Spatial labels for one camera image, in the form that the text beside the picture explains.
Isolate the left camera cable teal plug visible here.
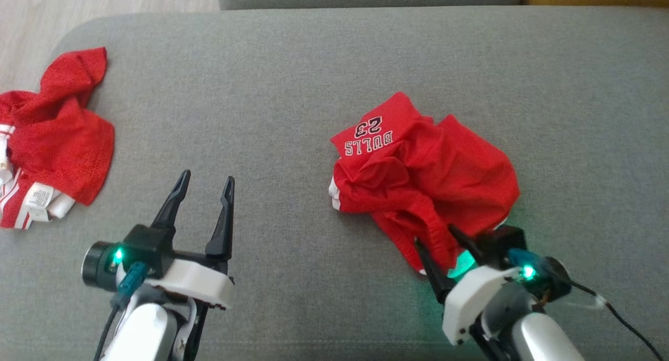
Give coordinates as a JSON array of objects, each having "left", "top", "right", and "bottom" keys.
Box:
[{"left": 93, "top": 262, "right": 151, "bottom": 361}]

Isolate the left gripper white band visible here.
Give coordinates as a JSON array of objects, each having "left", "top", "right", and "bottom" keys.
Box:
[{"left": 82, "top": 170, "right": 235, "bottom": 309}]

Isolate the red jersey white striped trim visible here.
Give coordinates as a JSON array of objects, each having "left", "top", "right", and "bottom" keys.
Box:
[{"left": 0, "top": 46, "right": 116, "bottom": 230}]

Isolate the grey fabric ottoman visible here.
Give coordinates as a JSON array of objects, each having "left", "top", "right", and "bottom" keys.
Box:
[{"left": 0, "top": 6, "right": 669, "bottom": 361}]

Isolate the red Bulls jersey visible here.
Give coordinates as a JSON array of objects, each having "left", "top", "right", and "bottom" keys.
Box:
[{"left": 328, "top": 91, "right": 521, "bottom": 275}]

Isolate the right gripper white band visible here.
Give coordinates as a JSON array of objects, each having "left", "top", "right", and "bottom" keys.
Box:
[{"left": 416, "top": 225, "right": 573, "bottom": 346}]

